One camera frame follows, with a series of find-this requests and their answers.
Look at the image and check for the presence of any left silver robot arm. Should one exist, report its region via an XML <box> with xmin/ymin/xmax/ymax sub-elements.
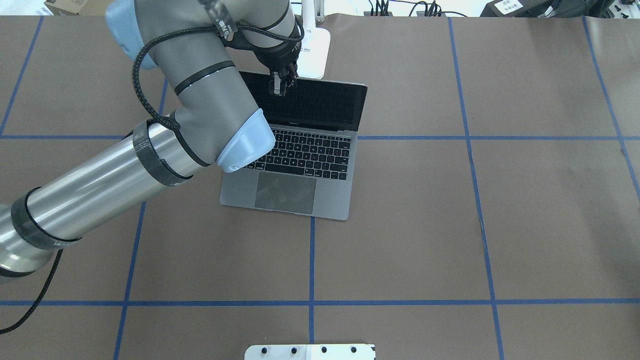
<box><xmin>0</xmin><ymin>0</ymin><xmax>305</xmax><ymax>283</ymax></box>

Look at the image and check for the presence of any black power strip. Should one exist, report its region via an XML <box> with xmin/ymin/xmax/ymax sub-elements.
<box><xmin>360</xmin><ymin>0</ymin><xmax>446</xmax><ymax>18</ymax></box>

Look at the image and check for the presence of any cardboard box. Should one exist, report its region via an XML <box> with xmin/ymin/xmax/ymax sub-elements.
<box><xmin>43</xmin><ymin>0</ymin><xmax>115</xmax><ymax>16</ymax></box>

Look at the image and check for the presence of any grey laptop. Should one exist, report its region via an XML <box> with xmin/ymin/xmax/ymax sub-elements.
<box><xmin>219</xmin><ymin>71</ymin><xmax>368</xmax><ymax>221</ymax></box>

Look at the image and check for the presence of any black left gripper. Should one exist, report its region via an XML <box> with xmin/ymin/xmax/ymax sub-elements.
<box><xmin>239</xmin><ymin>14</ymin><xmax>301</xmax><ymax>96</ymax></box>

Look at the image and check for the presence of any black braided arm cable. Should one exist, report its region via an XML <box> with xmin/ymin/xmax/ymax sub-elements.
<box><xmin>0</xmin><ymin>22</ymin><xmax>306</xmax><ymax>335</ymax></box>

